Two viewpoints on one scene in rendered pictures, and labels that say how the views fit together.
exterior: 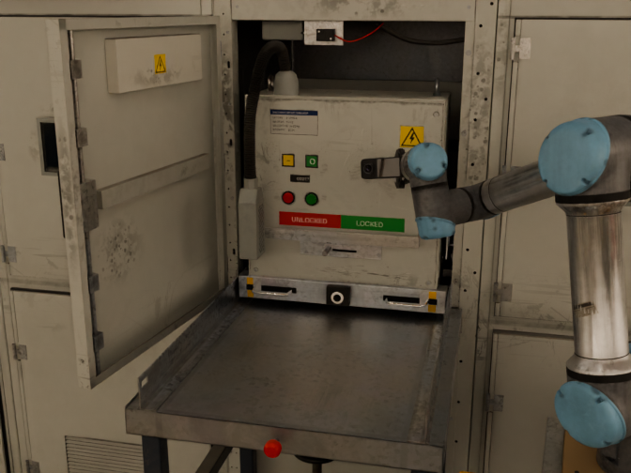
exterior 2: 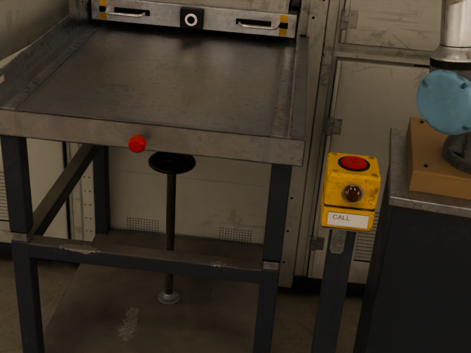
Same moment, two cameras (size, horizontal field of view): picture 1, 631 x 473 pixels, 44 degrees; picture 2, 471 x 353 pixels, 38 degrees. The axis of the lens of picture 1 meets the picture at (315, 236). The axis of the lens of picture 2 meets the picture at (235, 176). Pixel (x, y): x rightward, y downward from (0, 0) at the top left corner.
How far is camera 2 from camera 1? 0.27 m
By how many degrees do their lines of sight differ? 14
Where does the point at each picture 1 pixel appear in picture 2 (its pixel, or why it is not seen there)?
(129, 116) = not seen: outside the picture
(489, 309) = (335, 36)
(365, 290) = (219, 13)
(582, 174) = not seen: outside the picture
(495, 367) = (336, 92)
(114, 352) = not seen: outside the picture
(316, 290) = (170, 12)
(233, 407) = (94, 107)
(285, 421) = (149, 119)
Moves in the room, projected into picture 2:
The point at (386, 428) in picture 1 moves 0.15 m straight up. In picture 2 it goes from (249, 125) to (255, 49)
